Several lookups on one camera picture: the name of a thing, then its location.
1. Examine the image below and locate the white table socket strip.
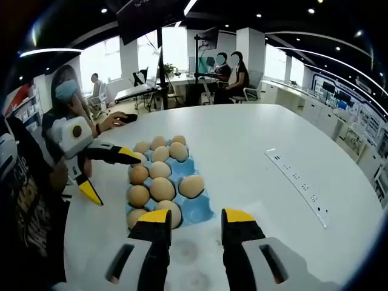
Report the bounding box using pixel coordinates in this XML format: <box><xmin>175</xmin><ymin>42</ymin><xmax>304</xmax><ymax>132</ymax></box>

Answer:
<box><xmin>264</xmin><ymin>147</ymin><xmax>330</xmax><ymax>229</ymax></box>

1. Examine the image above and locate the blue framed display wall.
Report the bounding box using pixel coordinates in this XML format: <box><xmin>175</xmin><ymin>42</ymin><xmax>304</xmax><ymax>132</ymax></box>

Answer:
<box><xmin>312</xmin><ymin>71</ymin><xmax>388</xmax><ymax>146</ymax></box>

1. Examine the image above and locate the black stand with monitor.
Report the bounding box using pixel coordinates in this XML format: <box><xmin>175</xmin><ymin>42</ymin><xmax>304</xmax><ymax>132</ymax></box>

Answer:
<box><xmin>193</xmin><ymin>27</ymin><xmax>219</xmax><ymax>105</ymax></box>

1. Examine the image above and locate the white foam egg holder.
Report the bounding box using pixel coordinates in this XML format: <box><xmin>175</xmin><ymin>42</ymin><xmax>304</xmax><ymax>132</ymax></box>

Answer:
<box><xmin>168</xmin><ymin>201</ymin><xmax>261</xmax><ymax>291</ymax></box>

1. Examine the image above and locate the grey office chair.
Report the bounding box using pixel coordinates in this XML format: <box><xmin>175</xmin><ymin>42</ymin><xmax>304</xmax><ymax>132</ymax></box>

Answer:
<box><xmin>232</xmin><ymin>71</ymin><xmax>263</xmax><ymax>104</ymax></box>

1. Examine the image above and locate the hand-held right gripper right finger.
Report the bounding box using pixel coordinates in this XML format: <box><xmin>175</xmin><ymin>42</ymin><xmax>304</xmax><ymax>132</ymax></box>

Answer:
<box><xmin>221</xmin><ymin>207</ymin><xmax>343</xmax><ymax>291</ymax></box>

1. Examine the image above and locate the group of brown eggs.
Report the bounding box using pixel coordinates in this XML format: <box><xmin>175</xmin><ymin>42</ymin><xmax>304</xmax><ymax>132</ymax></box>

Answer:
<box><xmin>125</xmin><ymin>135</ymin><xmax>206</xmax><ymax>230</ymax></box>

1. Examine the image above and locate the curved white ceiling light strip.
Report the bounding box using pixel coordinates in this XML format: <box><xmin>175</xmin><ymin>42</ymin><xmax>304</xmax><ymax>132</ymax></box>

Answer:
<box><xmin>183</xmin><ymin>0</ymin><xmax>198</xmax><ymax>16</ymax></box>

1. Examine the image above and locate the white chest device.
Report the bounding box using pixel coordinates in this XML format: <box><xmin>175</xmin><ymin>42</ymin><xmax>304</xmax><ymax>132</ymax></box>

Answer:
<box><xmin>0</xmin><ymin>132</ymin><xmax>19</xmax><ymax>182</ymax></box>

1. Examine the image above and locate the black hanging ceiling sign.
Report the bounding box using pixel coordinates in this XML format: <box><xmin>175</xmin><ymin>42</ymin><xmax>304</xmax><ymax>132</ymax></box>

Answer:
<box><xmin>116</xmin><ymin>0</ymin><xmax>184</xmax><ymax>46</ymax></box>

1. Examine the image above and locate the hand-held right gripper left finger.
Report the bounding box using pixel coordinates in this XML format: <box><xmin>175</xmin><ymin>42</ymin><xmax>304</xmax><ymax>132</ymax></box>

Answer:
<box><xmin>51</xmin><ymin>208</ymin><xmax>173</xmax><ymax>291</ymax></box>

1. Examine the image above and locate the blue egg tray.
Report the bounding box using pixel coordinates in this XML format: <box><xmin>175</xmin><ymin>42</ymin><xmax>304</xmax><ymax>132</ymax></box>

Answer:
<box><xmin>125</xmin><ymin>138</ymin><xmax>216</xmax><ymax>228</ymax></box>

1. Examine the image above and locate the black light stand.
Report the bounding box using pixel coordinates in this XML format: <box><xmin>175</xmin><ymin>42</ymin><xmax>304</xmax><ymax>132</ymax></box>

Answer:
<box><xmin>156</xmin><ymin>27</ymin><xmax>170</xmax><ymax>112</ymax></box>

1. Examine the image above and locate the white reflector panel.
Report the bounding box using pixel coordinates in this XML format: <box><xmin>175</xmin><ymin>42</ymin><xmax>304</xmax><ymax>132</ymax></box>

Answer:
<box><xmin>145</xmin><ymin>47</ymin><xmax>163</xmax><ymax>89</ymax></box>

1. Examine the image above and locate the row of white cabinets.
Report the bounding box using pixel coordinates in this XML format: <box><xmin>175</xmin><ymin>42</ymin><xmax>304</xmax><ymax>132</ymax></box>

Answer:
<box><xmin>260</xmin><ymin>80</ymin><xmax>388</xmax><ymax>207</ymax></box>

